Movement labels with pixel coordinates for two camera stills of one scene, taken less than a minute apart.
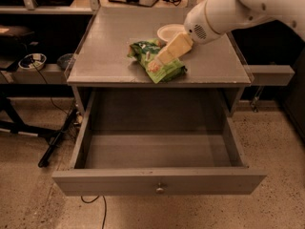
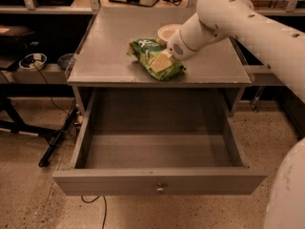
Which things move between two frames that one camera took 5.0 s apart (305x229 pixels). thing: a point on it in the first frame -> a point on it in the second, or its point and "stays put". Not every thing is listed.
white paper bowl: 168,31 stays put
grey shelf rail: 45,74 stays put
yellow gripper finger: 165,56 -> 163,42
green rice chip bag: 144,52 stays put
